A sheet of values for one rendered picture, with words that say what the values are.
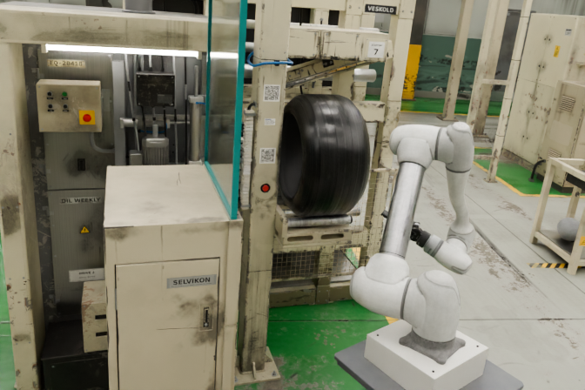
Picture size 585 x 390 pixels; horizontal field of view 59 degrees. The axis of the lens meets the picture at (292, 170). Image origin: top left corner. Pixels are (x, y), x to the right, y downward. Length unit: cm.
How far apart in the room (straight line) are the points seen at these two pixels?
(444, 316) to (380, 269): 27
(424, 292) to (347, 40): 136
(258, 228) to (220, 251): 92
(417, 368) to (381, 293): 27
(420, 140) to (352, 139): 37
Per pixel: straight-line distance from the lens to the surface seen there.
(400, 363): 198
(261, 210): 249
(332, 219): 255
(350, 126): 235
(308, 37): 263
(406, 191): 204
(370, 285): 195
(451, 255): 241
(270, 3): 229
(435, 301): 189
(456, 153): 210
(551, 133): 708
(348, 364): 206
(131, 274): 162
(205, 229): 158
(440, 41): 1257
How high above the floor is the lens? 191
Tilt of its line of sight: 18 degrees down
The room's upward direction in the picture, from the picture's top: 5 degrees clockwise
